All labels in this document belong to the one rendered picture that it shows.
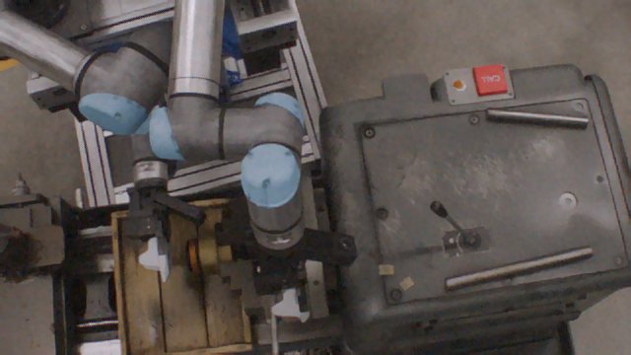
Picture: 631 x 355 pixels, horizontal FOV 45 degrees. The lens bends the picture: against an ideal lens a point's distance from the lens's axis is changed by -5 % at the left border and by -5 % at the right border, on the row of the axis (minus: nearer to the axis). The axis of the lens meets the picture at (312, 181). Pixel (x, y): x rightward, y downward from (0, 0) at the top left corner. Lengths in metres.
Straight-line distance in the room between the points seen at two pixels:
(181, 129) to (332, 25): 2.00
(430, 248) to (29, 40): 0.85
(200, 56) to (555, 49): 2.16
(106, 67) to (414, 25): 1.83
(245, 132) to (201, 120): 0.07
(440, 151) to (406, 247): 0.20
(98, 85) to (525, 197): 0.81
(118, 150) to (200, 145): 1.62
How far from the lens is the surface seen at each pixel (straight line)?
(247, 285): 1.60
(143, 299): 1.87
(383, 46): 3.05
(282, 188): 1.04
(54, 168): 3.03
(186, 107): 1.15
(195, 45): 1.18
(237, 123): 1.13
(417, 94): 1.57
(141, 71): 1.45
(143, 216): 1.68
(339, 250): 1.22
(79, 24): 1.85
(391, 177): 1.50
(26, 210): 1.92
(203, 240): 1.63
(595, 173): 1.58
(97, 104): 1.44
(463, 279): 1.44
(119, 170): 2.72
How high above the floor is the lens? 2.67
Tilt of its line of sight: 71 degrees down
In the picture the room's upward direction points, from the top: 5 degrees counter-clockwise
